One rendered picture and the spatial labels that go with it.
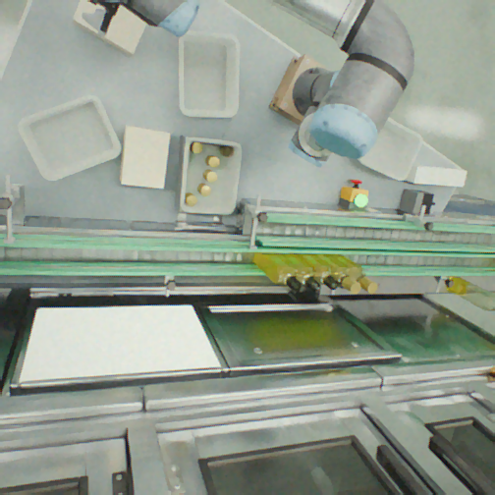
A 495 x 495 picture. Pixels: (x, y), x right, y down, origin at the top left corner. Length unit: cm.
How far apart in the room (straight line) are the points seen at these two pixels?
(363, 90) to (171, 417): 68
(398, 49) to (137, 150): 76
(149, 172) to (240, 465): 82
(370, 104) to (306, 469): 64
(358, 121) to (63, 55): 86
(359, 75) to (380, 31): 7
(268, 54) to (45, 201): 80
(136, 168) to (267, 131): 45
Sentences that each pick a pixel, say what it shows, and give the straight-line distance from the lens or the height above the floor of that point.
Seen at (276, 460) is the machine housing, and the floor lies 154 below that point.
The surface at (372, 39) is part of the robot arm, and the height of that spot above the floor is 142.
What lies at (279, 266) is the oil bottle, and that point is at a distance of 119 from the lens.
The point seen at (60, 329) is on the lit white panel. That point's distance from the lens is 111.
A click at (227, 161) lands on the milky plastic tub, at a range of 138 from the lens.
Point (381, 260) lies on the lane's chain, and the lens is 162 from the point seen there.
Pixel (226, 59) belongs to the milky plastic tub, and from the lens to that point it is 139.
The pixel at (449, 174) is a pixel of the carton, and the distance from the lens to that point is 180.
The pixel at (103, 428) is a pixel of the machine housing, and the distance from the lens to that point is 86.
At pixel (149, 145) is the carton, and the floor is 82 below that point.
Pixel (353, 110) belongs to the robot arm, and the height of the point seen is 144.
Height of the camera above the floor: 208
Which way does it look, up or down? 63 degrees down
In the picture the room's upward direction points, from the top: 134 degrees clockwise
